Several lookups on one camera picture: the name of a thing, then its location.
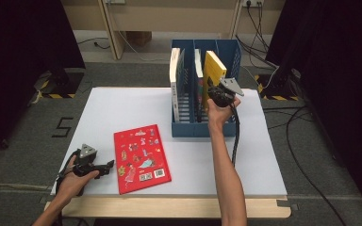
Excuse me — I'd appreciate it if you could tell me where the white table cover sheet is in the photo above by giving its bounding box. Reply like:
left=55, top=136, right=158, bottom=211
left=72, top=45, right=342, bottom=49
left=50, top=87, right=288, bottom=198

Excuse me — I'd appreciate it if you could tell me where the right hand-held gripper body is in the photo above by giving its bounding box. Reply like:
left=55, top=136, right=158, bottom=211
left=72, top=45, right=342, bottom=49
left=206, top=77, right=245, bottom=108

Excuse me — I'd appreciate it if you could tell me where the stand base with hazard tape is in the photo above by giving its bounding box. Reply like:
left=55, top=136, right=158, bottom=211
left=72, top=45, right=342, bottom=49
left=254, top=67, right=304, bottom=103
left=33, top=69, right=86, bottom=100

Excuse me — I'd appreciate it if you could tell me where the thin black cable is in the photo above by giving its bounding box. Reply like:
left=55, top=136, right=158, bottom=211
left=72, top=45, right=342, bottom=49
left=74, top=37, right=111, bottom=51

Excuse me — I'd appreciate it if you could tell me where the dark blue book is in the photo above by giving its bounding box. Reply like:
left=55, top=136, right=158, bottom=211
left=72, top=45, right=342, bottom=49
left=193, top=48, right=206, bottom=123

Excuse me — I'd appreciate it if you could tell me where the person's right hand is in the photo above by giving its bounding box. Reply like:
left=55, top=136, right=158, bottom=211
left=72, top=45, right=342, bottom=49
left=206, top=97, right=242, bottom=129

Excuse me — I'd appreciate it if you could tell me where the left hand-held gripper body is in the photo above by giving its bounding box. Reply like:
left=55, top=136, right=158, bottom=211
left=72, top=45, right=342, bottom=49
left=73, top=143, right=102, bottom=177

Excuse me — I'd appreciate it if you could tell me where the bundle of black cables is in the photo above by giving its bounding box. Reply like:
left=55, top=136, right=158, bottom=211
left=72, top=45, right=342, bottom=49
left=235, top=2, right=279, bottom=70

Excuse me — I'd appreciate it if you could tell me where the person's left hand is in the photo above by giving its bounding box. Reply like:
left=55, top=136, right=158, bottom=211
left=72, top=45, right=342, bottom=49
left=55, top=154, right=100, bottom=202

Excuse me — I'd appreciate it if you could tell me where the white book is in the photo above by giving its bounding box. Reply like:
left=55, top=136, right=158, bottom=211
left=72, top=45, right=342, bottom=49
left=169, top=47, right=187, bottom=123

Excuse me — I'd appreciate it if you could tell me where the white cable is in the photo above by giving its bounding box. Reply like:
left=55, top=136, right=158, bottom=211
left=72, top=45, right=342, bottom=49
left=118, top=30, right=172, bottom=63

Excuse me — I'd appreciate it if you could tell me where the yellow book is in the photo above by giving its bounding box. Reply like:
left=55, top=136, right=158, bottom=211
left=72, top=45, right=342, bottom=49
left=202, top=50, right=228, bottom=111

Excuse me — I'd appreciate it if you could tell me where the blue plastic file rack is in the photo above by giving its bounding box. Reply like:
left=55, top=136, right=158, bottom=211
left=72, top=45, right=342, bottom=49
left=170, top=39, right=243, bottom=138

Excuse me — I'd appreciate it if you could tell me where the brown cardboard box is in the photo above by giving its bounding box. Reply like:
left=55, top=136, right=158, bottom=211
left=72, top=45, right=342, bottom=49
left=125, top=30, right=153, bottom=48

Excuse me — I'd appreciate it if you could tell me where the left hand-held gripper cable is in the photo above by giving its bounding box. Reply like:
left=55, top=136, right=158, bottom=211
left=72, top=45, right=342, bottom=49
left=54, top=149, right=82, bottom=197

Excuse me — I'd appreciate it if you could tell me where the red book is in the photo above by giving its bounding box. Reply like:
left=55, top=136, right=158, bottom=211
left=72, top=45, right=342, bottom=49
left=113, top=123, right=173, bottom=196

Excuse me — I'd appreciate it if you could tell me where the light wooden desk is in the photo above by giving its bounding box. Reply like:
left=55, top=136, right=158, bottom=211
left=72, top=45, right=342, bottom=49
left=58, top=0, right=287, bottom=61

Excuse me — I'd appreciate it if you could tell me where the long black floor cable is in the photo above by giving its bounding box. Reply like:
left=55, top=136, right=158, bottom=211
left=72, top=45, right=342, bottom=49
left=262, top=105, right=349, bottom=226

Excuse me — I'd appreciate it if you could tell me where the black curtain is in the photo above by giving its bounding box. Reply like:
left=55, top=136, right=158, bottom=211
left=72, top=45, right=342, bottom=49
left=0, top=0, right=85, bottom=165
left=265, top=0, right=362, bottom=216

